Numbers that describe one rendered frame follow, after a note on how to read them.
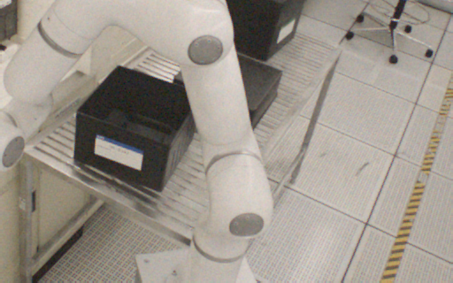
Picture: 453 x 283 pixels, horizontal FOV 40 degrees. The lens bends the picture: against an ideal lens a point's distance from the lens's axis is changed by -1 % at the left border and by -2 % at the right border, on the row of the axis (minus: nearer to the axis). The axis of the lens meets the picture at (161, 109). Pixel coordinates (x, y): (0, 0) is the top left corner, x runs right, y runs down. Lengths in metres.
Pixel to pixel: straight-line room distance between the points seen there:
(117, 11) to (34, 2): 1.02
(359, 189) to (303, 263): 0.61
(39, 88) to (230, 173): 0.40
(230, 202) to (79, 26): 0.43
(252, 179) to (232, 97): 0.19
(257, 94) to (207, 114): 0.93
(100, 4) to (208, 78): 0.23
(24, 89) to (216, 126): 0.33
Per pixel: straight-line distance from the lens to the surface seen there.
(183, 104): 1.87
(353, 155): 3.37
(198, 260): 1.37
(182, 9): 0.92
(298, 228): 2.85
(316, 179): 3.13
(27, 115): 1.20
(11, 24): 1.96
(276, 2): 2.27
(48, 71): 1.03
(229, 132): 1.11
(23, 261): 2.17
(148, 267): 1.55
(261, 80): 2.08
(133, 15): 0.96
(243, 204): 1.16
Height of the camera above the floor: 1.96
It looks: 36 degrees down
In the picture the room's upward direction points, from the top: 10 degrees clockwise
